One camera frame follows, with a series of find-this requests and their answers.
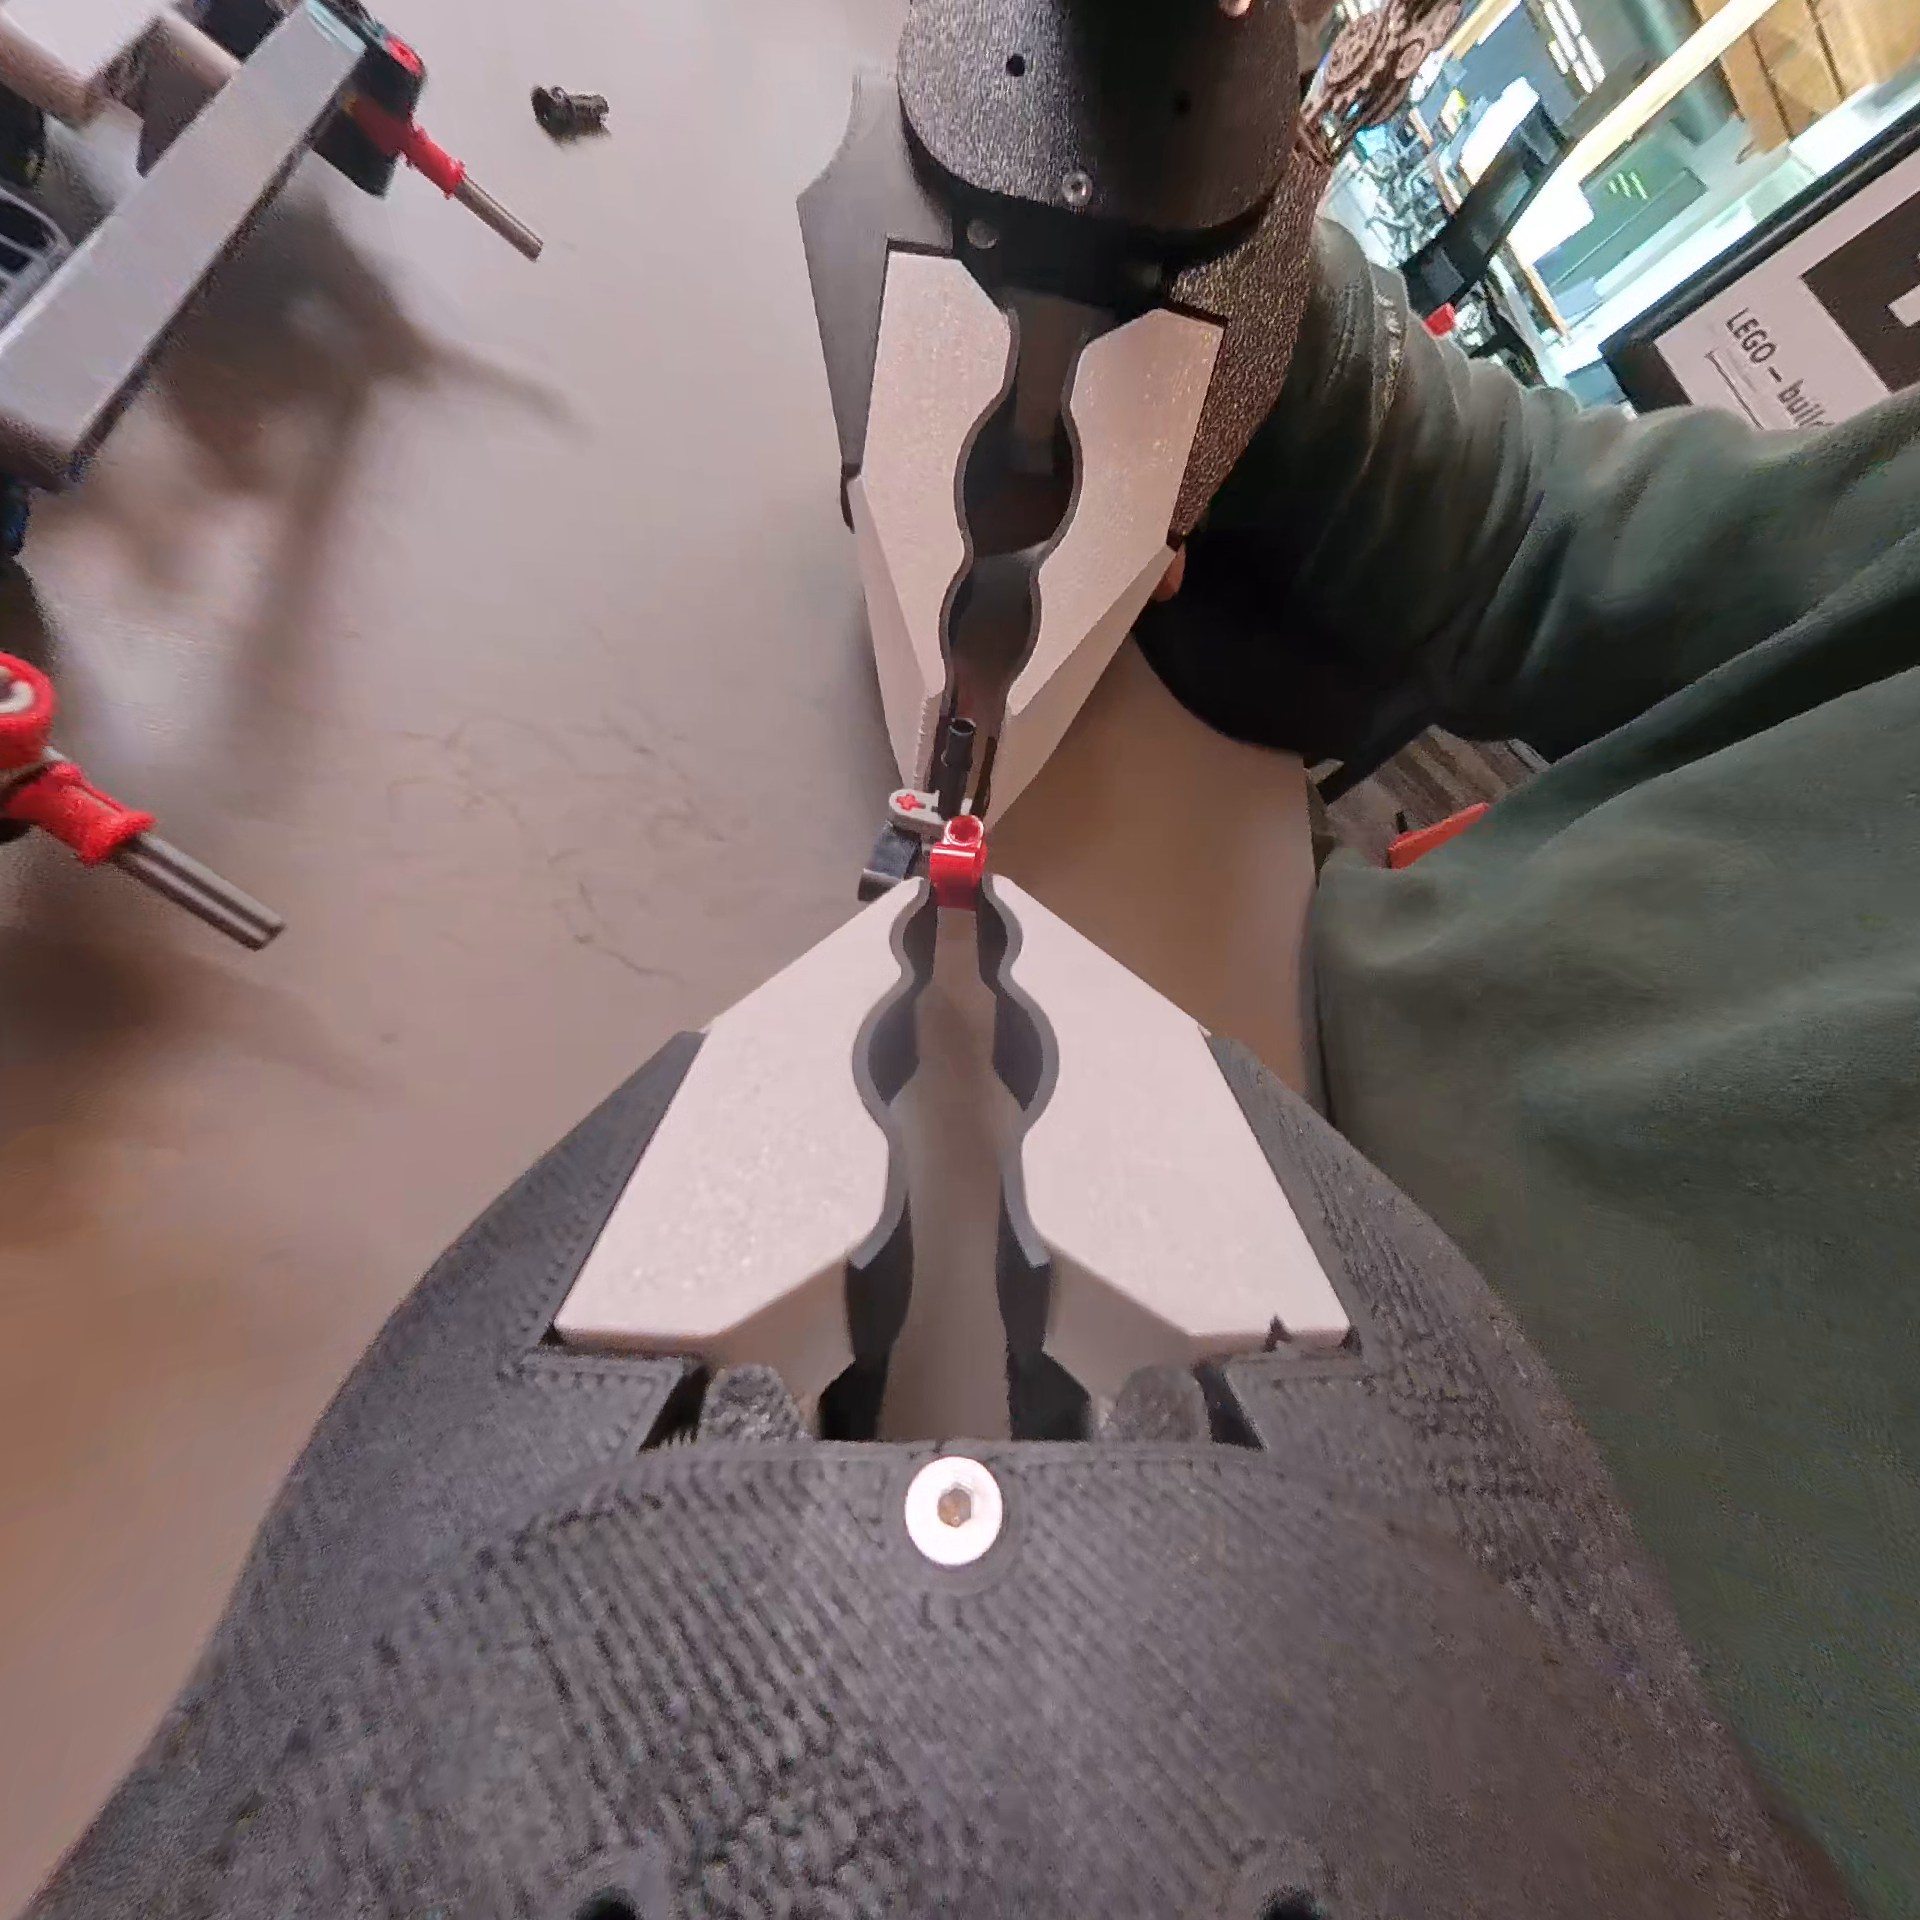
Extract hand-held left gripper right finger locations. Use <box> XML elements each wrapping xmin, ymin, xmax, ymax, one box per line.
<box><xmin>976</xmin><ymin>873</ymin><xmax>1356</xmax><ymax>1395</ymax></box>

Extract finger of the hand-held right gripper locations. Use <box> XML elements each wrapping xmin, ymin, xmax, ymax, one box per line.
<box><xmin>844</xmin><ymin>244</ymin><xmax>1025</xmax><ymax>788</ymax></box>
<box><xmin>972</xmin><ymin>305</ymin><xmax>1227</xmax><ymax>825</ymax></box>

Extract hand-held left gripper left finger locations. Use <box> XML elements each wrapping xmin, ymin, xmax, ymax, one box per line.
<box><xmin>551</xmin><ymin>879</ymin><xmax>936</xmax><ymax>1395</ymax></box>

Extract small grey black lego assembly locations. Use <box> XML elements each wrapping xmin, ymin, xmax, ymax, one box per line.
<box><xmin>860</xmin><ymin>719</ymin><xmax>986</xmax><ymax>904</ymax></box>

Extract lego car chassis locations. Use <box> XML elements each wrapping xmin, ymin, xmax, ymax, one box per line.
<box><xmin>0</xmin><ymin>0</ymin><xmax>545</xmax><ymax>953</ymax></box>

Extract orange object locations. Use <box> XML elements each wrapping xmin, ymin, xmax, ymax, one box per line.
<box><xmin>1383</xmin><ymin>800</ymin><xmax>1498</xmax><ymax>875</ymax></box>

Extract person's green sweater torso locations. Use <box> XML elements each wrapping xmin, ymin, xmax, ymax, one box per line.
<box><xmin>1304</xmin><ymin>527</ymin><xmax>1920</xmax><ymax>1920</ymax></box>

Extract white printed sign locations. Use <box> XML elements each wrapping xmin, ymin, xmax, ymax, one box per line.
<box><xmin>1597</xmin><ymin>193</ymin><xmax>1920</xmax><ymax>441</ymax></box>

